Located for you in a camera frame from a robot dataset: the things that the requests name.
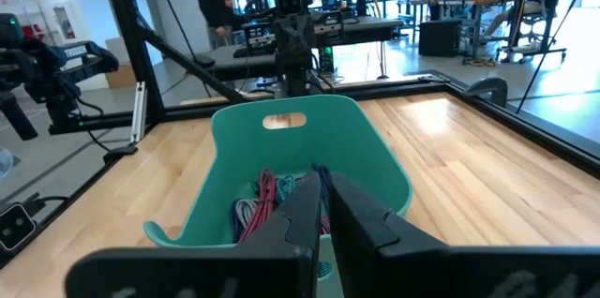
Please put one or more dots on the white office chair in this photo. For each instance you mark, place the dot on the white office chair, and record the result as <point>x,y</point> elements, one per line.
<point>532,26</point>

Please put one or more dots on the dark grey desk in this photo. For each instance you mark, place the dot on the dark grey desk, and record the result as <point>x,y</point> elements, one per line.
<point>370,26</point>
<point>225,61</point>

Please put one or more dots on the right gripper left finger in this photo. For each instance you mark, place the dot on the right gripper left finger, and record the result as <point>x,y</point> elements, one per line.
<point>281,265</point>

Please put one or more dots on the black bracket foot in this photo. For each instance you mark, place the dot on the black bracket foot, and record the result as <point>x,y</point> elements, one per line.
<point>119,153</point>

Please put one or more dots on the silver frame bracket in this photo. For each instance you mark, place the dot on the silver frame bracket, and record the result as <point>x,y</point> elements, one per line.
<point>139,110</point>

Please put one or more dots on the neighbouring workcell robot arm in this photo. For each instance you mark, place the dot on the neighbouring workcell robot arm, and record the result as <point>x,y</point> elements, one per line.
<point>70,54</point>

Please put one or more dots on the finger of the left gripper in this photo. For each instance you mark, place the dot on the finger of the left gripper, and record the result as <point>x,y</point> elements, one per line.
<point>300,47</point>
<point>288,47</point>

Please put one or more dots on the small black camera box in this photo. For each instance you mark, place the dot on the small black camera box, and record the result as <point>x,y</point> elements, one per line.
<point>16,227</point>

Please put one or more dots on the black cube cabinet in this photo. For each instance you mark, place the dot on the black cube cabinet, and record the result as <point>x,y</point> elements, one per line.
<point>439,38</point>

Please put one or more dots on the teal plastic bin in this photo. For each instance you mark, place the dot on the teal plastic bin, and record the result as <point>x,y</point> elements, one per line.
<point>337,138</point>

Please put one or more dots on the black frame clamp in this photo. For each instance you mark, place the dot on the black frame clamp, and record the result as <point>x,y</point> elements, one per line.
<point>487,89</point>

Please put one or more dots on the black aluminium table frame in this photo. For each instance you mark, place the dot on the black aluminium table frame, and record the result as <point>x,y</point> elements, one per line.
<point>133,54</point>

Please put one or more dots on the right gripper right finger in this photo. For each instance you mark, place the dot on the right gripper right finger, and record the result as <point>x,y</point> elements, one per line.
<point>375,256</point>

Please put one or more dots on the black box white label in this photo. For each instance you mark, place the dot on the black box white label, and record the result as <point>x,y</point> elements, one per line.
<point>259,38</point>
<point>330,26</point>

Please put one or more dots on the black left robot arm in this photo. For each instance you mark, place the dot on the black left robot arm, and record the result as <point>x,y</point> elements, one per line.
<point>296,80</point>

